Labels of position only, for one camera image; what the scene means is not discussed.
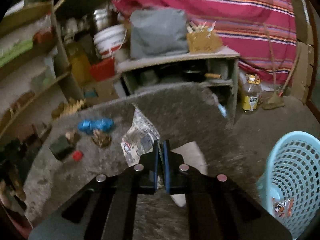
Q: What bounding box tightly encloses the red bottle cap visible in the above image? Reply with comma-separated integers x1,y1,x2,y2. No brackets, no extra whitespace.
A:
72,151,84,161

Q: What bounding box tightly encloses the light blue plastic basket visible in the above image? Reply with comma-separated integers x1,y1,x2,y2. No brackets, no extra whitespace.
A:
257,131,319,239

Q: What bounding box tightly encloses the grey low cabinet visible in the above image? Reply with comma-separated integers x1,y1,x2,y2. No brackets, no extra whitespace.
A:
116,46,240,127

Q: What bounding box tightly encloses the green plastic tray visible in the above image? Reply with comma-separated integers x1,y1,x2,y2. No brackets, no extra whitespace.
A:
0,40,34,67

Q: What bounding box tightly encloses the striped pink curtain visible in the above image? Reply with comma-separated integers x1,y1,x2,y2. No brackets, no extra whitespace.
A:
113,0,297,85

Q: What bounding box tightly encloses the blue plastic bag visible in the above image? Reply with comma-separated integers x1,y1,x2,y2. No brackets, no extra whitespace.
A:
77,118,114,135

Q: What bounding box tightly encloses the beige paper piece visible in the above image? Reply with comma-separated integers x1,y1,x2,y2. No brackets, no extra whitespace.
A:
65,130,81,145

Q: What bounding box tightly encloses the grey cloth bag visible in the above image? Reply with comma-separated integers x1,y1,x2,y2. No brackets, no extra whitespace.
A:
130,8,188,60

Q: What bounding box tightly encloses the red plastic basket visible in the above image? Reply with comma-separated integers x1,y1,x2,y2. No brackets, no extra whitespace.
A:
89,57,115,82

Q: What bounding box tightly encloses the yellow egg tray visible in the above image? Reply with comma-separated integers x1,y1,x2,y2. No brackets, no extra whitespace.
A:
51,98,87,120

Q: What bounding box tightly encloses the red printed snack packet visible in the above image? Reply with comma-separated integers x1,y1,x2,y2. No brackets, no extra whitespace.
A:
271,197,295,218

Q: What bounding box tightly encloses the cooking oil bottle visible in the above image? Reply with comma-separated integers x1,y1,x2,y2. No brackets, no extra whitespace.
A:
242,75,261,112

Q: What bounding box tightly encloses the black cylindrical can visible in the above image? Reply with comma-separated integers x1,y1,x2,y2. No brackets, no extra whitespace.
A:
49,135,74,161

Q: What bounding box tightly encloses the cardboard box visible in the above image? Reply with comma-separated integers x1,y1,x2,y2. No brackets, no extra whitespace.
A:
82,80,119,106

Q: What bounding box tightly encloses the wooden shelf unit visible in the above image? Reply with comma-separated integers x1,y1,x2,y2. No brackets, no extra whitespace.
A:
1,2,84,143

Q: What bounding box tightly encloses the grey fuzzy table mat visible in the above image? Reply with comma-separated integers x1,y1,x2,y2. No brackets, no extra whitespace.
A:
24,85,258,239

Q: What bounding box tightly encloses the steel pot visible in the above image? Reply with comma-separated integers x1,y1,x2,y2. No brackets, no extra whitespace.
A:
93,8,112,32

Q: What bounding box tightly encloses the white plastic bucket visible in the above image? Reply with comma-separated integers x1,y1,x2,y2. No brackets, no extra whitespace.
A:
93,24,127,59

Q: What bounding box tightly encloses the silver snack bag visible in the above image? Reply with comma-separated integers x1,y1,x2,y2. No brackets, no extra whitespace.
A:
120,107,161,166

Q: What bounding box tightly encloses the broom with wooden handle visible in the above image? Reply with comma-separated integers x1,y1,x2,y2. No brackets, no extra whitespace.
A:
262,24,301,110

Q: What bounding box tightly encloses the brown paper ball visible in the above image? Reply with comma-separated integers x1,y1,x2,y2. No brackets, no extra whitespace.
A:
91,129,112,148

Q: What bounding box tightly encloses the wooden utensil holder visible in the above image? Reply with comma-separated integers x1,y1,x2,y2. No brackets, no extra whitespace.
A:
186,21,223,54

